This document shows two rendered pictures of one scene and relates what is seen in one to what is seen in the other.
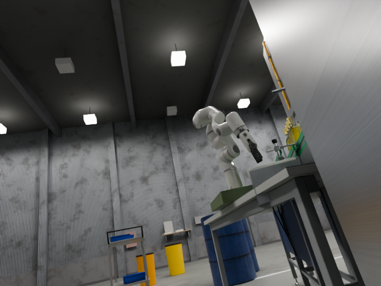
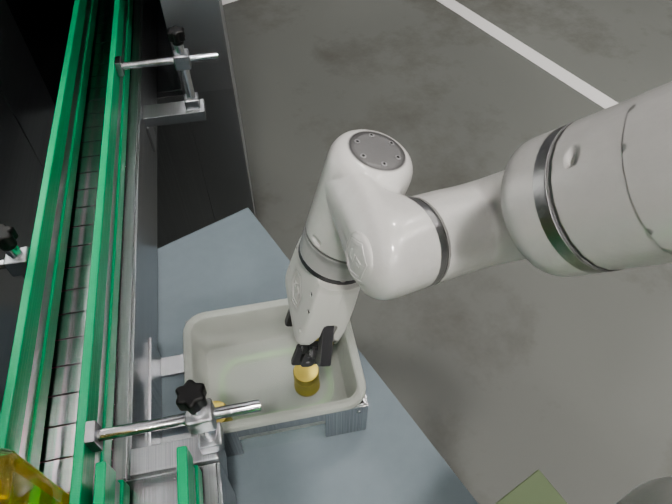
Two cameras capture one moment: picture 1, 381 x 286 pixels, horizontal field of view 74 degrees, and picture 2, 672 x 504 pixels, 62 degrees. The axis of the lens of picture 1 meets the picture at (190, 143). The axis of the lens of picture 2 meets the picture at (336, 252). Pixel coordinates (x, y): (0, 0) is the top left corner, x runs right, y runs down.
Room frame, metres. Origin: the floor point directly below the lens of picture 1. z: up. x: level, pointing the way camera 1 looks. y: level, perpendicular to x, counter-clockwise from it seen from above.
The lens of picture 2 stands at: (1.58, -0.41, 1.49)
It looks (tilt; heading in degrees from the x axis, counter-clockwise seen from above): 51 degrees down; 159
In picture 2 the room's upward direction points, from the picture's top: straight up
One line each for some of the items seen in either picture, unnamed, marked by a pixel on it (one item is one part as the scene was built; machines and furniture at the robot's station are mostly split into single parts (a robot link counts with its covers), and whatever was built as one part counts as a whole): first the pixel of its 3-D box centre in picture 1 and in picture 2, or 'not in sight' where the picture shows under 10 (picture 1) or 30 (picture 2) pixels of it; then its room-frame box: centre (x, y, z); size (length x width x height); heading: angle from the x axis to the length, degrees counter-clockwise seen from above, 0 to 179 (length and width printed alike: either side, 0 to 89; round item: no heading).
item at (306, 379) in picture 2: not in sight; (306, 377); (1.24, -0.32, 0.79); 0.04 x 0.04 x 0.04
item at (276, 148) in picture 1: (282, 148); (178, 423); (1.32, -0.48, 0.95); 0.17 x 0.03 x 0.12; 80
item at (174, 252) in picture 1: (175, 259); not in sight; (7.02, 1.01, 0.36); 0.46 x 0.45 x 0.72; 12
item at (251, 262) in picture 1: (230, 244); not in sight; (4.34, -0.28, 0.47); 1.27 x 0.78 x 0.94; 0
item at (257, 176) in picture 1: (279, 175); (254, 378); (1.22, -0.39, 0.79); 0.27 x 0.17 x 0.08; 80
